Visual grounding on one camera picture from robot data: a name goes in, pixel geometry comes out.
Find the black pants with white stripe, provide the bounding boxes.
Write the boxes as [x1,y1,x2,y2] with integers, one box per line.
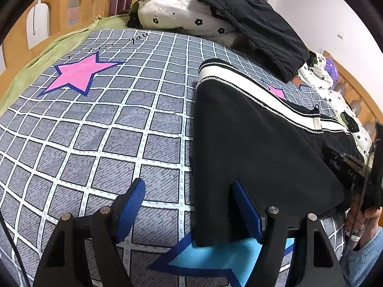
[191,58,362,247]

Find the blue sleeve forearm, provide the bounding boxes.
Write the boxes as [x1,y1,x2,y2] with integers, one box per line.
[340,226,382,286]

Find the person right hand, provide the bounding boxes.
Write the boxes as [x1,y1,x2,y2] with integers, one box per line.
[345,201,382,248]

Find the white floral pillow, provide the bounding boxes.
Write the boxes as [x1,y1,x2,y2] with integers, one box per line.
[317,89,373,162]

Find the purple plush toy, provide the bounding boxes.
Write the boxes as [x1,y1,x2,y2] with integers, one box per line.
[325,56,339,89]

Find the grey checked blanket with stars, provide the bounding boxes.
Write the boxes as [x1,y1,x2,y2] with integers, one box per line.
[1,30,335,286]

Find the black jacket pile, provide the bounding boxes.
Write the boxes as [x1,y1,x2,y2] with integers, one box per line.
[197,0,310,83]

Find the green bed sheet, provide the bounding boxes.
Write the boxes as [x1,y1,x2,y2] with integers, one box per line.
[1,14,129,113]

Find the white floral quilt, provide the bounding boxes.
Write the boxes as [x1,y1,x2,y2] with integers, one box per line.
[127,0,240,47]

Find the wooden bed frame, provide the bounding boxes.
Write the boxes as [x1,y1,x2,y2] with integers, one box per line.
[0,0,383,227]

